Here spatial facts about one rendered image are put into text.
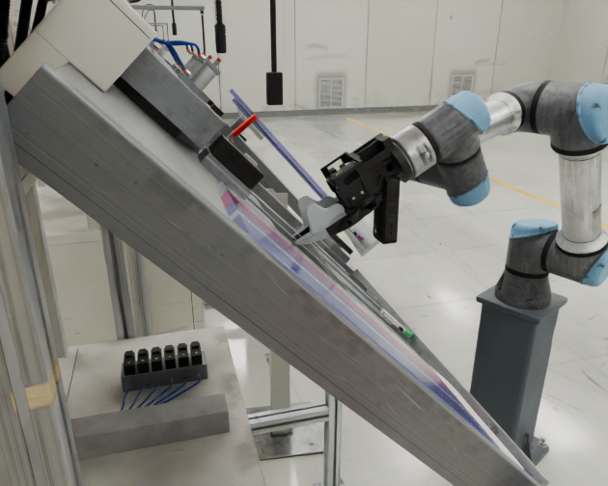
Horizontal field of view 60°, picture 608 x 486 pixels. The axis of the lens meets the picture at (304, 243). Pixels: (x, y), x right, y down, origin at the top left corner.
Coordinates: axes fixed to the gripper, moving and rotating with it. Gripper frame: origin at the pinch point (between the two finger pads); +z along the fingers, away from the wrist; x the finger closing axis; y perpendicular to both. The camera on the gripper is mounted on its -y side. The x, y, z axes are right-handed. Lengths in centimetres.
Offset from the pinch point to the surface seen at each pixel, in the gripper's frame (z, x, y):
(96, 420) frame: 44.5, 0.5, -5.8
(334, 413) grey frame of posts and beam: 18, -32, -64
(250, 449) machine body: 26.4, 8.8, -21.8
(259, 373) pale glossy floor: 41, -97, -85
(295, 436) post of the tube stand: 36, -58, -87
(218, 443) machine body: 30.5, 5.9, -19.4
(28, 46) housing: 12.0, 18.8, 41.9
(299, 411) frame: 25, -33, -58
